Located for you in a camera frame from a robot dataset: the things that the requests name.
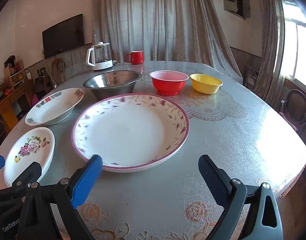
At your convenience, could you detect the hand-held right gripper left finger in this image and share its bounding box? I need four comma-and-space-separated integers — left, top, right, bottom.
17, 154, 104, 240

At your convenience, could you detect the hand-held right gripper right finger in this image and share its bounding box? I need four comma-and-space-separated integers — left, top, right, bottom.
198, 154, 283, 240

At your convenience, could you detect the small plate with rose print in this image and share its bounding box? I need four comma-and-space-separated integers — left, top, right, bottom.
3, 127, 55, 187

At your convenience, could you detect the large purple floral rim plate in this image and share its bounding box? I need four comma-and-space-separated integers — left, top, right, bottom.
72, 93, 190, 173

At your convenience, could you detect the medium plate with flower prints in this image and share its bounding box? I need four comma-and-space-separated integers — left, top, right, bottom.
25, 87, 85, 126

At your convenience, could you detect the stainless steel bowl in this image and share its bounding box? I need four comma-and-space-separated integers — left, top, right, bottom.
83, 70, 143, 100

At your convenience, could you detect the yellow plastic bowl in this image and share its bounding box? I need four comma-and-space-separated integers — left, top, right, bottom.
190, 74, 223, 95

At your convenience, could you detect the red plastic bowl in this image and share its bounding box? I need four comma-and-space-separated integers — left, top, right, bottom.
149, 70, 190, 96

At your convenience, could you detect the wooden cabinet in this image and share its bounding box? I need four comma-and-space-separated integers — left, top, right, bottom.
0, 60, 36, 130

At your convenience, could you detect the dark box appliance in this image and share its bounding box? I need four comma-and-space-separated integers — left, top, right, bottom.
34, 76, 46, 92

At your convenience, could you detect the pink cloth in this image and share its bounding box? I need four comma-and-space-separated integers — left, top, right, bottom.
279, 111, 300, 132

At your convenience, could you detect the wooden curved-back chair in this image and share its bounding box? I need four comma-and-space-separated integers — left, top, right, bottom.
51, 58, 67, 84

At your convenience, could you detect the dark round-back chair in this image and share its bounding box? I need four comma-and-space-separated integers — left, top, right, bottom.
278, 89, 306, 133

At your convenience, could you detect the white glass electric kettle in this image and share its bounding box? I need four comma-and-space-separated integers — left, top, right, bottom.
86, 42, 114, 71

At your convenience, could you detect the red mug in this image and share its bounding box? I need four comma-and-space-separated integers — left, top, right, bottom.
125, 51, 145, 65

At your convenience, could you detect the grey window curtain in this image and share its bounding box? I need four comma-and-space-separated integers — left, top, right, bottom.
253, 0, 286, 98

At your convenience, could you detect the window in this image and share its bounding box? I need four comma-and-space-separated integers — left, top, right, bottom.
280, 0, 306, 88

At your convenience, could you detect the grey door curtain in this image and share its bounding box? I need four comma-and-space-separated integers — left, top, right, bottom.
92, 0, 243, 85

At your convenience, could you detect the black wall television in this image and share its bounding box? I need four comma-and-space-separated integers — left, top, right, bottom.
42, 13, 85, 58

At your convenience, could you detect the wall electrical panel box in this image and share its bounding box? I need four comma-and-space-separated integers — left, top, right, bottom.
222, 0, 251, 20

